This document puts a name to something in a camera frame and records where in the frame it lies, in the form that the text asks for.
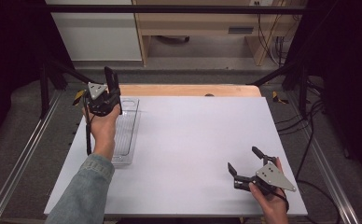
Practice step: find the person's right hand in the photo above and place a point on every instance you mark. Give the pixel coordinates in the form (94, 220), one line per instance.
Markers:
(271, 202)

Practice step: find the black horizontal frame bar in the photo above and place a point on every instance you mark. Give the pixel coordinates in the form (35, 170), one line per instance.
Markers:
(169, 9)

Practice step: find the white table board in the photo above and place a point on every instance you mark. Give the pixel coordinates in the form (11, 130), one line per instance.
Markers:
(201, 140)

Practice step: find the white cabinet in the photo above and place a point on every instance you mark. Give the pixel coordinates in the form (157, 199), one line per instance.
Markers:
(98, 34)

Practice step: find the light wooden desk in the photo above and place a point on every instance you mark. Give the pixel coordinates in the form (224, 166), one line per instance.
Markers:
(201, 25)

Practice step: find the aluminium rail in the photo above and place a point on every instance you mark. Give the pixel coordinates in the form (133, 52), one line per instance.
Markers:
(20, 158)
(331, 174)

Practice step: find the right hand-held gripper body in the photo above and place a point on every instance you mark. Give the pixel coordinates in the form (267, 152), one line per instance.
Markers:
(274, 179)

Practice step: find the black curtain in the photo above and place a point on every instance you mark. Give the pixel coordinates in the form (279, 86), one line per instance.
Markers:
(347, 77)
(11, 62)

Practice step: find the wooden table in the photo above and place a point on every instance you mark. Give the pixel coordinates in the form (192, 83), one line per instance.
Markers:
(188, 90)

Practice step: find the grey label on desk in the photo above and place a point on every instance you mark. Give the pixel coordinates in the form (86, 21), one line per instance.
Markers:
(240, 30)

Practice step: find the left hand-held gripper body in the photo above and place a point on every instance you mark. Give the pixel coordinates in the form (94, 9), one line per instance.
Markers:
(99, 99)

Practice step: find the clear plastic storage box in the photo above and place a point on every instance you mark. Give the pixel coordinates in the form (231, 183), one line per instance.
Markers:
(128, 130)

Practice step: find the person's left hand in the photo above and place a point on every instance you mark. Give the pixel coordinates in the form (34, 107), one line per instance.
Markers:
(103, 130)

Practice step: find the black frame stand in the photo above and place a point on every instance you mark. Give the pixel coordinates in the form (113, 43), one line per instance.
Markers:
(302, 84)
(45, 90)

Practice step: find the yellow black tape strip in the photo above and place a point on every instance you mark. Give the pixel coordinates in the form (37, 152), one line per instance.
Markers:
(277, 98)
(78, 97)

